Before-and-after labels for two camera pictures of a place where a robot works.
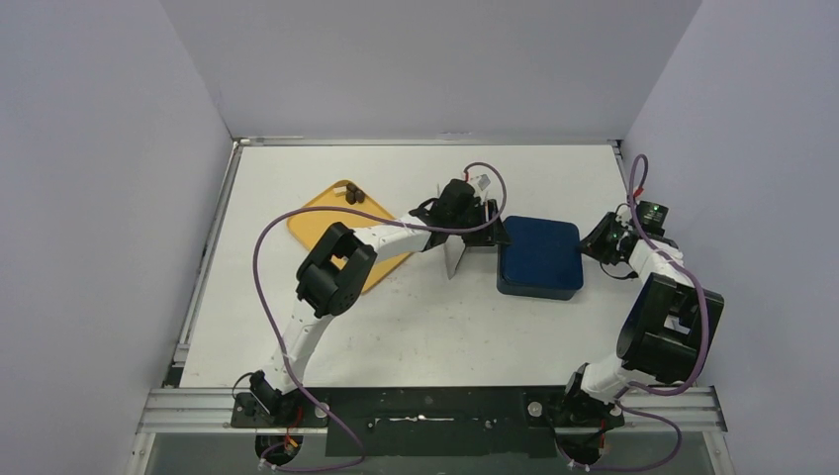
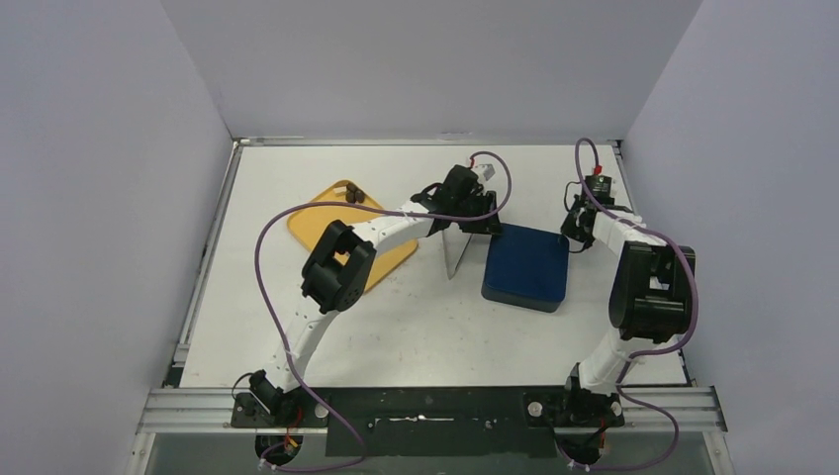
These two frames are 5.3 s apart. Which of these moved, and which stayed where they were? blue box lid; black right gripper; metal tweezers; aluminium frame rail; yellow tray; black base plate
Moved: black right gripper; blue box lid
Stayed: yellow tray; aluminium frame rail; black base plate; metal tweezers
